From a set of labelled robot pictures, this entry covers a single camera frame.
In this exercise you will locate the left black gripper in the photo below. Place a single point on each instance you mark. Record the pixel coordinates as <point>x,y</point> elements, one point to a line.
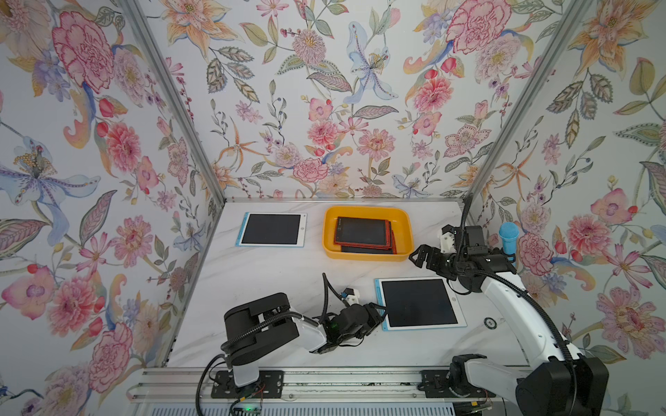
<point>373,316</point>

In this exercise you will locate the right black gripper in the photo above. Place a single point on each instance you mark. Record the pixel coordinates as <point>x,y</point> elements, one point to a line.
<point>425,250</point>

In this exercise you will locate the blue-edged writing tablet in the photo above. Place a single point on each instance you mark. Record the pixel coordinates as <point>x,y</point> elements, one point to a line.
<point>418,303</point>
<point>272,230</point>

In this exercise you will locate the red writing tablet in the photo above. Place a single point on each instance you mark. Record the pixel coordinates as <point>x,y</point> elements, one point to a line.
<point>363,233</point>
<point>389,251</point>

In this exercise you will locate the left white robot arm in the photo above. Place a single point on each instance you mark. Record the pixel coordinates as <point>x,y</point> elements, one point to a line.
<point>258,328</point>

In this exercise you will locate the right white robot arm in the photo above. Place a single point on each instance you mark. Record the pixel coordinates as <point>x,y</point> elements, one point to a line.
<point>561,380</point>

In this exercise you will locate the yellow storage box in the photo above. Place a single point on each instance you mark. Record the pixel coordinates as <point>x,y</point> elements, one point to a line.
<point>398,219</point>

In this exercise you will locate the blue microphone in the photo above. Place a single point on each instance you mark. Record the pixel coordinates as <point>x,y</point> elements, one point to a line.
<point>509,234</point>

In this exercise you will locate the aluminium front rail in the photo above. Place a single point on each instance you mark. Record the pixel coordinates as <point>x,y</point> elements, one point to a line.
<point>301,384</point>

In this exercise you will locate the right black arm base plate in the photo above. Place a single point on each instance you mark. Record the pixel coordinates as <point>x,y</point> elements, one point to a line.
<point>439,384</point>

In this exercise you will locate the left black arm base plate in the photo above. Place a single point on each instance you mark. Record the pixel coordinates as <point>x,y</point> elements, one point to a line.
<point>269,385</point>

